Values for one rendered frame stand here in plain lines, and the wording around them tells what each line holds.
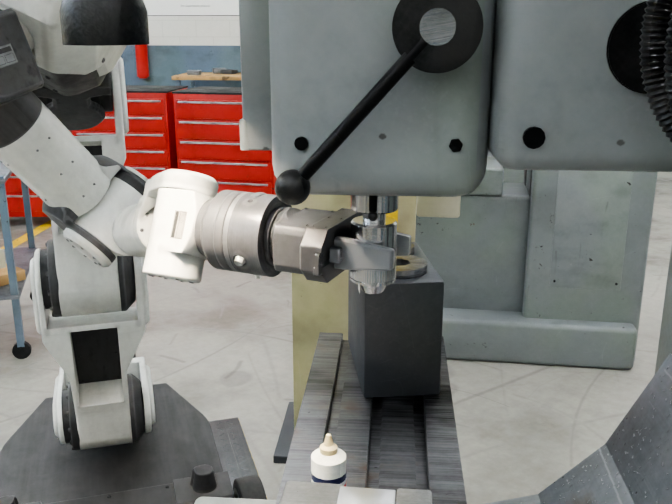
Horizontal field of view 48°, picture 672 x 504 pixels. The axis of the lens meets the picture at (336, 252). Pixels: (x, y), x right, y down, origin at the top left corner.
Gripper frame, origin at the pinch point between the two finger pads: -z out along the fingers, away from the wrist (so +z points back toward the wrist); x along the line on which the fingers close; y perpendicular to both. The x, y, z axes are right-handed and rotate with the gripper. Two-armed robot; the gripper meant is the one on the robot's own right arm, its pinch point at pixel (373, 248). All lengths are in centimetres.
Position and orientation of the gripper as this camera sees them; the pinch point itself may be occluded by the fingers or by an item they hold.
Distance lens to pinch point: 77.5
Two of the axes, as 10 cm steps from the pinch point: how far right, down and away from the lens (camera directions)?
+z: -9.2, -1.2, 3.7
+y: -0.1, 9.6, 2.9
